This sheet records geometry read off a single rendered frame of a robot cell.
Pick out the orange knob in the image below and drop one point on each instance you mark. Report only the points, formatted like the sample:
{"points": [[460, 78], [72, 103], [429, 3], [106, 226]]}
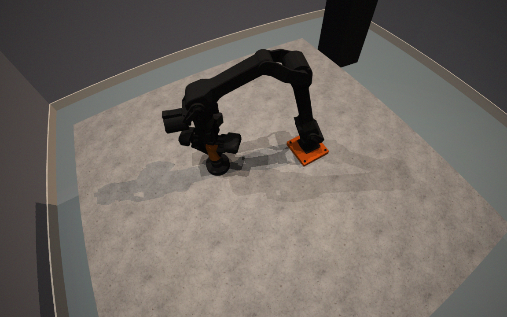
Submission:
{"points": [[211, 150]]}

